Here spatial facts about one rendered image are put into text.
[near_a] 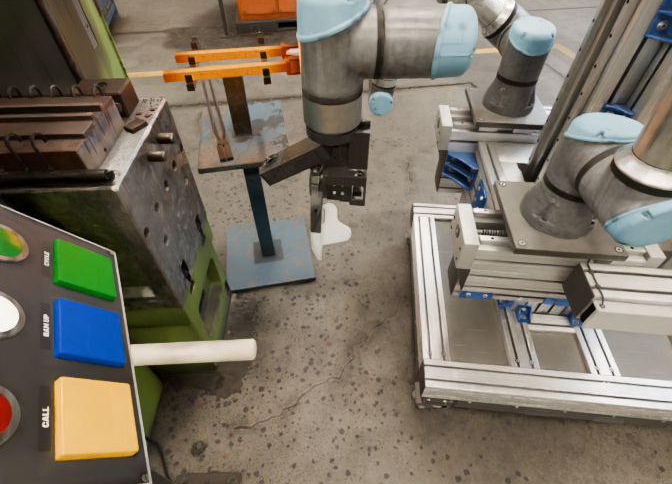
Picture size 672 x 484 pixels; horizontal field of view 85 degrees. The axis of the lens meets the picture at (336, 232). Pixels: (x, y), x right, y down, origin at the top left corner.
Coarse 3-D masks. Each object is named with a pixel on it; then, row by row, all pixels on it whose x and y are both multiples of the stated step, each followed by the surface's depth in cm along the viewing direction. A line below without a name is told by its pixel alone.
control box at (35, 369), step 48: (48, 240) 46; (0, 288) 37; (48, 288) 42; (0, 336) 33; (48, 336) 38; (0, 384) 31; (48, 384) 34; (48, 432) 31; (0, 480) 27; (48, 480) 29; (96, 480) 32; (144, 480) 35
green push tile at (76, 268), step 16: (64, 256) 46; (80, 256) 48; (96, 256) 51; (64, 272) 44; (80, 272) 46; (96, 272) 48; (112, 272) 51; (80, 288) 45; (96, 288) 46; (112, 288) 49
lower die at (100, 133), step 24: (96, 96) 83; (0, 120) 76; (24, 120) 76; (48, 120) 76; (72, 120) 77; (96, 120) 78; (120, 120) 87; (0, 144) 72; (24, 144) 72; (48, 144) 72; (72, 144) 72; (96, 144) 77; (72, 168) 74; (96, 168) 77
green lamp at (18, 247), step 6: (0, 228) 41; (0, 234) 41; (6, 234) 41; (12, 234) 42; (0, 240) 40; (6, 240) 41; (12, 240) 41; (18, 240) 42; (0, 246) 40; (6, 246) 40; (12, 246) 41; (18, 246) 42; (0, 252) 39; (6, 252) 40; (12, 252) 40; (18, 252) 41
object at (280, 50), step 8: (232, 48) 112; (240, 48) 112; (248, 48) 112; (256, 48) 112; (264, 48) 112; (272, 48) 112; (280, 48) 112; (288, 48) 113; (176, 56) 109; (184, 56) 109; (200, 56) 110; (208, 56) 110; (216, 56) 111; (224, 56) 111; (232, 56) 111; (240, 56) 112; (248, 56) 112; (256, 56) 113; (272, 56) 113
